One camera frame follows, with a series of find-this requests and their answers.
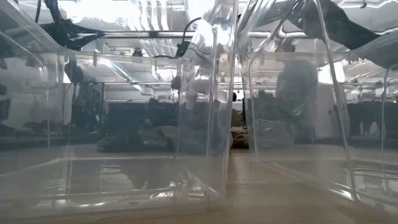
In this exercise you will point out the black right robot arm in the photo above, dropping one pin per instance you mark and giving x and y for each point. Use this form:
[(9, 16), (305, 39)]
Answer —
[(337, 26)]

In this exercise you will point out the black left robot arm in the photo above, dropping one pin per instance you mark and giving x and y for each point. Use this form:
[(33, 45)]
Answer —
[(66, 32)]

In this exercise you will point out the cream chair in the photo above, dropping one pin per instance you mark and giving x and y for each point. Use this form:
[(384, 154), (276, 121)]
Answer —
[(234, 118)]

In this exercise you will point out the person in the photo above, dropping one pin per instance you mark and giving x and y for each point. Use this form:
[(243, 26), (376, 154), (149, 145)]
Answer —
[(297, 84)]

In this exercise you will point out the clear plastic storage bin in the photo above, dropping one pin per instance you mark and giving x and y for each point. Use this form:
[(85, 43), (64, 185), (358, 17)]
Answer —
[(311, 161), (93, 174)]

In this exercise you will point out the silver overhead frame bar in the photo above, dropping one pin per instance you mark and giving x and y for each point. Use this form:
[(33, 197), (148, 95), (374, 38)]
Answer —
[(140, 33)]

